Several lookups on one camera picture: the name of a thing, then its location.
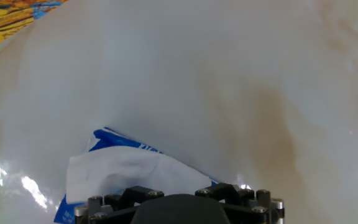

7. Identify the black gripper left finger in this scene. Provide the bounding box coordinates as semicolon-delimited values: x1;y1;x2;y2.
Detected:
74;185;165;224

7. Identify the glossy marble pattern sheet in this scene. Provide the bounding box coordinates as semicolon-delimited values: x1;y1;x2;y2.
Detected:
0;0;358;224

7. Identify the blue tissue pack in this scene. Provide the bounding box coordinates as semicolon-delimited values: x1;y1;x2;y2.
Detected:
53;126;220;224

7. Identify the starry night print cloth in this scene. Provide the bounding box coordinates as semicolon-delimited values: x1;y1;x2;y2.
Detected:
0;0;70;55

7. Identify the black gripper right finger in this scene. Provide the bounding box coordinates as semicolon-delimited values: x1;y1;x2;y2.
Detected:
194;182;285;224

